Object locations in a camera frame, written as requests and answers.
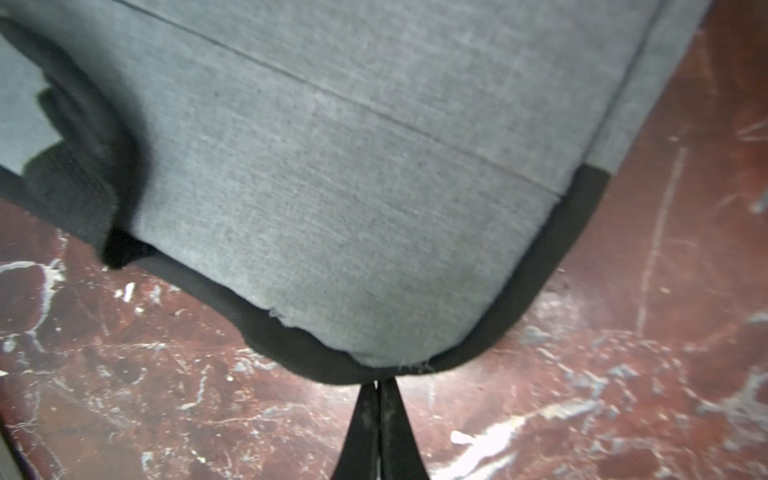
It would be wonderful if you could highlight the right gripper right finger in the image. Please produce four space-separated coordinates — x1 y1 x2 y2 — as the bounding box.
379 378 429 480

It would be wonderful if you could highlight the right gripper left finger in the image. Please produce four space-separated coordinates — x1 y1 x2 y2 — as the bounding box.
331 383 380 480

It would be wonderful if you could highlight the grey laptop sleeve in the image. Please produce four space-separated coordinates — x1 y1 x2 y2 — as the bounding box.
1 1 710 385

